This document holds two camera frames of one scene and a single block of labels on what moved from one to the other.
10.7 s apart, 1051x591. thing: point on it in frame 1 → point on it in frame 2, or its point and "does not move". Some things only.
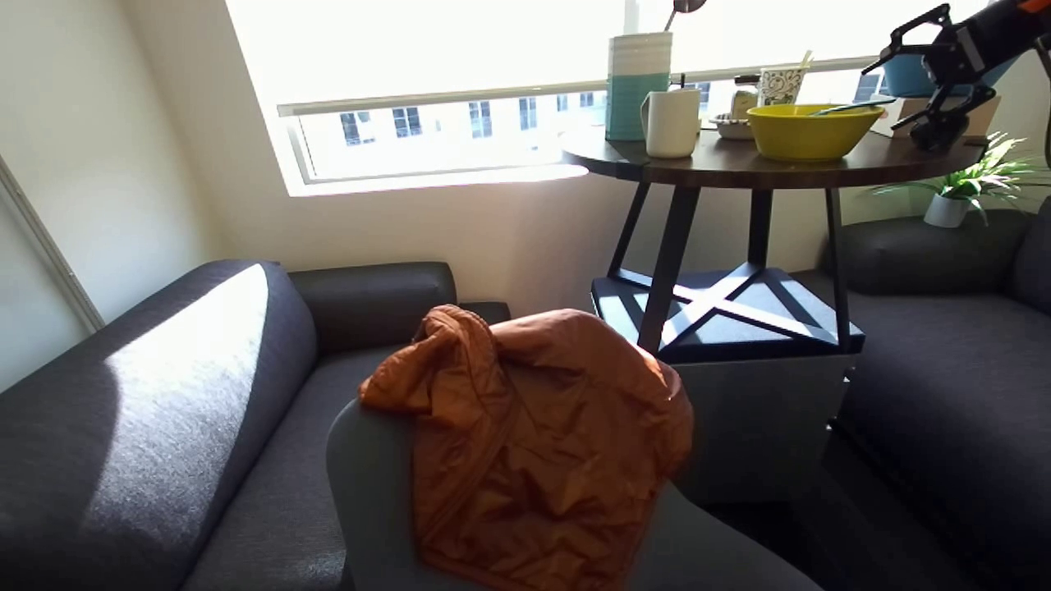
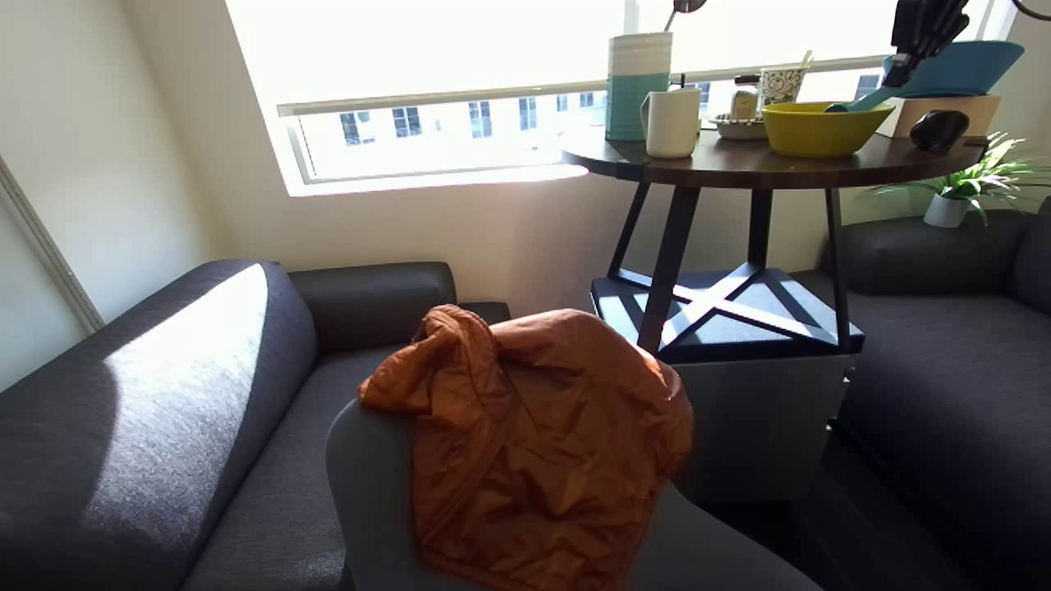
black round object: x=941 y=129 does not move
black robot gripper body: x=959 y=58 → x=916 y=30
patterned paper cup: x=781 y=82 does not move
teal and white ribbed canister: x=635 y=66 does not move
